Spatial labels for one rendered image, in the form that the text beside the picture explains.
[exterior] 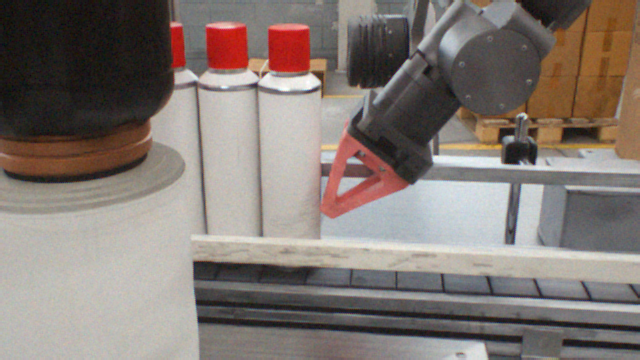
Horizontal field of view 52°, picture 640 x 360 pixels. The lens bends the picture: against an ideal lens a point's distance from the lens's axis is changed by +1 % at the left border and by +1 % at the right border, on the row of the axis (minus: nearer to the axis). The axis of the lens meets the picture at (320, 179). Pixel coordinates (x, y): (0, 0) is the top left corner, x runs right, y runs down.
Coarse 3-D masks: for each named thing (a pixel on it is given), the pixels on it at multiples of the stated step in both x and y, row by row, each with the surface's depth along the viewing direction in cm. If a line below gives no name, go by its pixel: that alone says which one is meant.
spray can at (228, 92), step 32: (224, 32) 51; (224, 64) 52; (224, 96) 52; (256, 96) 53; (224, 128) 53; (256, 128) 54; (224, 160) 54; (256, 160) 55; (224, 192) 55; (256, 192) 56; (224, 224) 56; (256, 224) 57
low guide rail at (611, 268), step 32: (192, 256) 55; (224, 256) 54; (256, 256) 54; (288, 256) 54; (320, 256) 53; (352, 256) 53; (384, 256) 53; (416, 256) 52; (448, 256) 52; (480, 256) 52; (512, 256) 52; (544, 256) 51; (576, 256) 51; (608, 256) 51
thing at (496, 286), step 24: (216, 264) 57; (264, 264) 58; (360, 288) 54; (384, 288) 54; (408, 288) 54; (432, 288) 54; (456, 288) 54; (480, 288) 54; (504, 288) 54; (528, 288) 54; (552, 288) 54; (576, 288) 54; (600, 288) 54; (624, 288) 54
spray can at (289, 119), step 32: (288, 32) 50; (288, 64) 51; (288, 96) 51; (320, 96) 53; (288, 128) 51; (320, 128) 54; (288, 160) 52; (320, 160) 55; (288, 192) 53; (320, 192) 56; (288, 224) 54; (320, 224) 57
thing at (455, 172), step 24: (360, 168) 58; (432, 168) 57; (456, 168) 57; (480, 168) 57; (504, 168) 57; (528, 168) 57; (552, 168) 57; (576, 168) 57; (600, 168) 57; (624, 168) 57
